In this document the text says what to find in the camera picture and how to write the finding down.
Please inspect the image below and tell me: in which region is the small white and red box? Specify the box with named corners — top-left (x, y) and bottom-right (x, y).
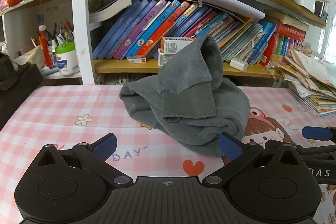
top-left (126, 55), bottom-right (147, 64)

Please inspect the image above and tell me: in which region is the pink checkered cartoon desk mat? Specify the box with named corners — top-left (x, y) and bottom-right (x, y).
top-left (0, 85), bottom-right (336, 224)

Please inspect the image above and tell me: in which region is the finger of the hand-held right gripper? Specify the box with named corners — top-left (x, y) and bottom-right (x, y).
top-left (302, 126), bottom-right (336, 141)
top-left (264, 139), bottom-right (336, 161)

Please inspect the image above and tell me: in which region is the black case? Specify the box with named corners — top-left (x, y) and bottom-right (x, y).
top-left (0, 52), bottom-right (44, 130)

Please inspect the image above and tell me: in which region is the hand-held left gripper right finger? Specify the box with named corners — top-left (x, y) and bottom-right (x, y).
top-left (202, 132), bottom-right (302, 187)

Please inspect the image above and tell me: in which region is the stack of papers and booklets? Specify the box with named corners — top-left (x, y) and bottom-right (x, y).
top-left (278, 48), bottom-right (336, 117)

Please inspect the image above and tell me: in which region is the white and wooden bookshelf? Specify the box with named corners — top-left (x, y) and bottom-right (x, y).
top-left (0, 0), bottom-right (336, 85)

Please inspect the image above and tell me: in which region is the white charger plug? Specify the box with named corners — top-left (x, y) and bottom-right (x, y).
top-left (230, 58), bottom-right (249, 72)

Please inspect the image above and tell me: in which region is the crumpled white paper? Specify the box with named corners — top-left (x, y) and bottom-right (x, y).
top-left (12, 46), bottom-right (45, 70)

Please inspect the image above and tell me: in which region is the thick white-paged book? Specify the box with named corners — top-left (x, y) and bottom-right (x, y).
top-left (89, 0), bottom-right (137, 23)

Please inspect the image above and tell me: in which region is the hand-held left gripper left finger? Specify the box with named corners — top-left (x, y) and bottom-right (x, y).
top-left (34, 133), bottom-right (133, 188)

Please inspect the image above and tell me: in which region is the grey sweatshirt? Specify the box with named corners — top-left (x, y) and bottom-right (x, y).
top-left (119, 35), bottom-right (250, 158)

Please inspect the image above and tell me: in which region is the row of colourful books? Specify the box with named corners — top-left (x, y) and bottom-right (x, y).
top-left (92, 0), bottom-right (306, 66)

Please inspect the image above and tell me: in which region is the red tassel charm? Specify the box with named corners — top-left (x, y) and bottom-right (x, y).
top-left (38, 14), bottom-right (53, 68)

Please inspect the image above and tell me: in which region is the bunch of pens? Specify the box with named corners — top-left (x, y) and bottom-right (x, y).
top-left (31, 18), bottom-right (76, 47)

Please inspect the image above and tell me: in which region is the white tub with green lid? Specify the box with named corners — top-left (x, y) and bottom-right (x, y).
top-left (55, 42), bottom-right (79, 76)

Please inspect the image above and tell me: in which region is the orange and white box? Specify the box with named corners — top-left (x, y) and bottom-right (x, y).
top-left (161, 37), bottom-right (196, 54)
top-left (158, 49), bottom-right (172, 66)

